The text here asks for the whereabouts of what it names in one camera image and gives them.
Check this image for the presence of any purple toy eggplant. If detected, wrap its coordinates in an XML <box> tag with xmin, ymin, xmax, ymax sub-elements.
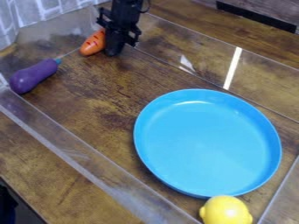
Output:
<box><xmin>9</xmin><ymin>59</ymin><xmax>62</xmax><ymax>95</ymax></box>

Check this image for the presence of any white grey curtain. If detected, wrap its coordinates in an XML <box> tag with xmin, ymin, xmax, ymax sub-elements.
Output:
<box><xmin>0</xmin><ymin>0</ymin><xmax>108</xmax><ymax>51</ymax></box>

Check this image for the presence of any orange toy carrot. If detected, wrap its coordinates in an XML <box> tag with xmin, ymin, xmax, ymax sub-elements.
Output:
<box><xmin>79</xmin><ymin>28</ymin><xmax>106</xmax><ymax>56</ymax></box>

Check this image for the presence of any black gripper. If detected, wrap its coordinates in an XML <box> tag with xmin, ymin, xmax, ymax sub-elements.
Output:
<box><xmin>98</xmin><ymin>0</ymin><xmax>143</xmax><ymax>56</ymax></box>

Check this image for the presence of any blue round tray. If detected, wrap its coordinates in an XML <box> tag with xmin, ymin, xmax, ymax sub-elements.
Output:
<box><xmin>134</xmin><ymin>89</ymin><xmax>283</xmax><ymax>198</ymax></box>

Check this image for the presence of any clear acrylic enclosure wall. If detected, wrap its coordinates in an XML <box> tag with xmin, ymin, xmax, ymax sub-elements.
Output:
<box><xmin>0</xmin><ymin>3</ymin><xmax>299</xmax><ymax>224</ymax></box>

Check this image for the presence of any yellow toy lemon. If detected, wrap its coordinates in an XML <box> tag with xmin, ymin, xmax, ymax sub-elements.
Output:
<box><xmin>199</xmin><ymin>195</ymin><xmax>254</xmax><ymax>224</ymax></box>

